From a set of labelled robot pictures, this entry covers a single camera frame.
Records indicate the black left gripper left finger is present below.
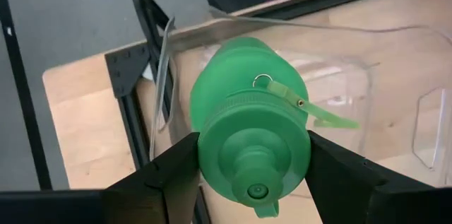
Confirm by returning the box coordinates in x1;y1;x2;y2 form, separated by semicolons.
102;131;203;224

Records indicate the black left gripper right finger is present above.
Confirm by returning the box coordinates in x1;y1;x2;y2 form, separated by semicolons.
304;130;385;224

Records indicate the green plastic water bottle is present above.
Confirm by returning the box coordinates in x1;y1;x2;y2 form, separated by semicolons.
189;36;362;220

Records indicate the clear plastic bin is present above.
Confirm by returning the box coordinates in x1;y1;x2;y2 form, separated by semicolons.
148;6;452;191

